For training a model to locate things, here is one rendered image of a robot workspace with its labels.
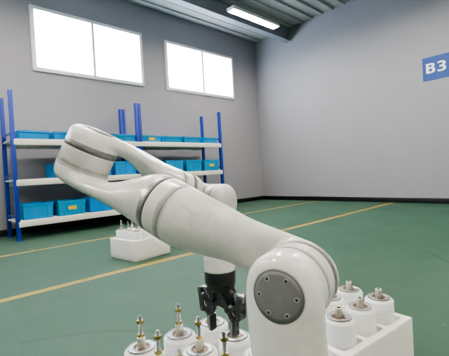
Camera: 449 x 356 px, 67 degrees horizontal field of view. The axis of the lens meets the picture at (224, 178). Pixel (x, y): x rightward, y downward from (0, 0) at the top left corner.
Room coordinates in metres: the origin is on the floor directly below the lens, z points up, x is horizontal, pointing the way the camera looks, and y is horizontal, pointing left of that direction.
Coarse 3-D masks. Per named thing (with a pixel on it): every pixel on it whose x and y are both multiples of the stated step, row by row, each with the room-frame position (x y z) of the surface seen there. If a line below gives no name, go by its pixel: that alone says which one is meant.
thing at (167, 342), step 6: (192, 336) 0.99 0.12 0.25; (168, 342) 0.97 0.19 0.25; (174, 342) 0.96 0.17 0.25; (180, 342) 0.96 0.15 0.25; (186, 342) 0.97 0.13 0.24; (192, 342) 0.98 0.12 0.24; (168, 348) 0.97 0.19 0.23; (174, 348) 0.96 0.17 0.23; (168, 354) 0.97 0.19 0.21; (174, 354) 0.96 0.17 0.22
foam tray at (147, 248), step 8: (112, 240) 3.13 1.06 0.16; (120, 240) 3.05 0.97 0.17; (128, 240) 2.98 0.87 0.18; (144, 240) 2.99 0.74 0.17; (152, 240) 3.06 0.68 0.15; (160, 240) 3.12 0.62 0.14; (112, 248) 3.14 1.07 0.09; (120, 248) 3.05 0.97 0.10; (128, 248) 2.97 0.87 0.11; (136, 248) 2.92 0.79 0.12; (144, 248) 2.98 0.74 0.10; (152, 248) 3.05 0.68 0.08; (160, 248) 3.12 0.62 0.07; (168, 248) 3.19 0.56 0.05; (112, 256) 3.14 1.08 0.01; (120, 256) 3.06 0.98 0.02; (128, 256) 2.97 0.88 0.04; (136, 256) 2.92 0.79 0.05; (144, 256) 2.98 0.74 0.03; (152, 256) 3.05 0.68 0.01
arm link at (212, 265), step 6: (204, 258) 0.80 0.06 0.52; (210, 258) 0.78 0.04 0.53; (204, 264) 0.80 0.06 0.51; (210, 264) 0.78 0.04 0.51; (216, 264) 0.78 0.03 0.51; (222, 264) 0.78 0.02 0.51; (228, 264) 0.78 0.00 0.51; (204, 270) 0.80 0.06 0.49; (210, 270) 0.78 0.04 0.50; (216, 270) 0.78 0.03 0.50; (222, 270) 0.78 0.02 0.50; (228, 270) 0.78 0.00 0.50
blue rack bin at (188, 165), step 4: (184, 160) 6.24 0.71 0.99; (188, 160) 6.25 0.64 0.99; (192, 160) 6.31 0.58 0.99; (196, 160) 6.38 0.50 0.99; (200, 160) 6.45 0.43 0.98; (184, 164) 6.26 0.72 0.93; (188, 164) 6.26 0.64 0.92; (192, 164) 6.32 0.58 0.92; (196, 164) 6.39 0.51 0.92; (200, 164) 6.46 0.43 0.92; (184, 168) 6.27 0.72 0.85; (188, 168) 6.26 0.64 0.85; (192, 168) 6.32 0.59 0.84; (196, 168) 6.39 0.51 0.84; (200, 168) 6.46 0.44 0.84
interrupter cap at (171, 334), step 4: (184, 328) 1.03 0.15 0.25; (188, 328) 1.03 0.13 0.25; (168, 332) 1.01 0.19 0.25; (172, 332) 1.02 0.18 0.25; (184, 332) 1.02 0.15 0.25; (188, 332) 1.01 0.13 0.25; (168, 336) 0.99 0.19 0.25; (172, 336) 0.99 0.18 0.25; (176, 336) 0.99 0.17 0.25; (180, 336) 0.99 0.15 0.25; (184, 336) 0.98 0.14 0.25; (188, 336) 0.98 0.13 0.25
